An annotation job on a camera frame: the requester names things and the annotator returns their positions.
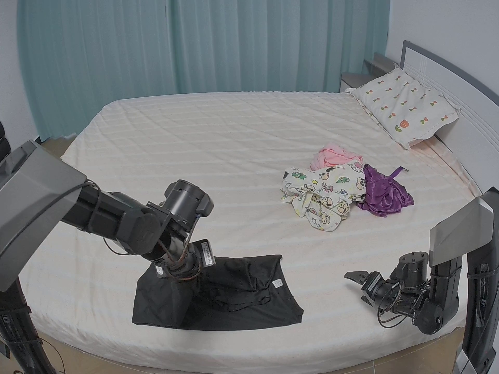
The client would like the white printed garment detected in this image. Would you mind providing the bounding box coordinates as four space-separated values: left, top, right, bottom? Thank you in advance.
281 161 369 233

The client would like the blue-green curtain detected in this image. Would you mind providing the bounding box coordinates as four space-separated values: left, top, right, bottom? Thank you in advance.
16 0 180 139
169 0 391 92

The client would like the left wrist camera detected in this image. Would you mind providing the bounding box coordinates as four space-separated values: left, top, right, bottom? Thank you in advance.
192 239 215 269

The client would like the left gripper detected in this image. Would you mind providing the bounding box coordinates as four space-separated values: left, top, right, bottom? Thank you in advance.
154 253 204 287

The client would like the purple garment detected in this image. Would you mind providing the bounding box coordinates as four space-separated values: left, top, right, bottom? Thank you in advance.
357 163 415 218

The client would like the black T-shirt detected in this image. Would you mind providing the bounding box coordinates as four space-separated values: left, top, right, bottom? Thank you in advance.
132 253 305 331

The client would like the grey bedside table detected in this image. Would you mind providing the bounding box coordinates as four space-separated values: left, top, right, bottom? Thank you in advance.
340 52 402 92

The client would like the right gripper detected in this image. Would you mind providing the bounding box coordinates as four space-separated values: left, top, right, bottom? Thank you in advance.
344 270 395 309

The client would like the white printed pillow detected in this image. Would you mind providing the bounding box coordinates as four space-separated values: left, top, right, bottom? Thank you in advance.
345 66 462 150

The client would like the bed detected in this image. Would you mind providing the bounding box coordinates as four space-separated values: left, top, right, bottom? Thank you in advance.
17 39 499 374

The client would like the pink garment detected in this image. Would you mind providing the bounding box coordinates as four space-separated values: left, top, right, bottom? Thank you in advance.
310 143 364 172

